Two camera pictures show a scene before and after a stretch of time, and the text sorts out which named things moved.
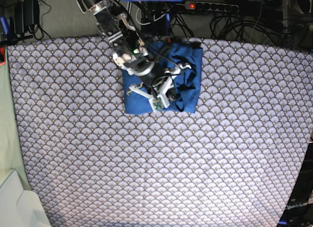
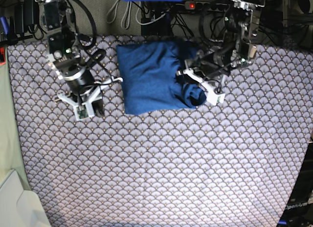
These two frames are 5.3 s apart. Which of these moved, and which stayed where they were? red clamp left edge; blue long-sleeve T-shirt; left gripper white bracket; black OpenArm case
Moved: left gripper white bracket
Stayed: blue long-sleeve T-shirt; black OpenArm case; red clamp left edge
